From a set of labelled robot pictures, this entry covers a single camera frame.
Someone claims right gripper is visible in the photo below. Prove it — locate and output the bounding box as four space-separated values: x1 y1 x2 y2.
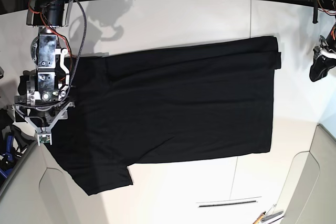
14 101 75 135

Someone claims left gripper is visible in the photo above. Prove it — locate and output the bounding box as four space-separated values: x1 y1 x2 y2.
309 35 335 82

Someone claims black T-shirt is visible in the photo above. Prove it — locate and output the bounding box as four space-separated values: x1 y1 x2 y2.
47 36 281 195

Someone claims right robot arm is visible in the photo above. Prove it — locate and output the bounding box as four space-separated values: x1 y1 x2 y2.
14 0 81 143

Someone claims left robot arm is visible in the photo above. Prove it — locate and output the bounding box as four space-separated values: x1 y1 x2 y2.
309 0 335 82

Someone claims grey plastic tray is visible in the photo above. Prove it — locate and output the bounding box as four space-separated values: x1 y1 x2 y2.
275 124 335 223

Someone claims yellow black pen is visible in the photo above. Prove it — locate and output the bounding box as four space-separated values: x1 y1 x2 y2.
253 211 266 224

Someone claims black ruler strip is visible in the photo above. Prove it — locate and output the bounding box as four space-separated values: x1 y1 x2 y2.
198 200 258 208

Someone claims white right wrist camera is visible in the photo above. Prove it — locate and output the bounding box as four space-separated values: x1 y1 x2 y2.
36 133 52 146

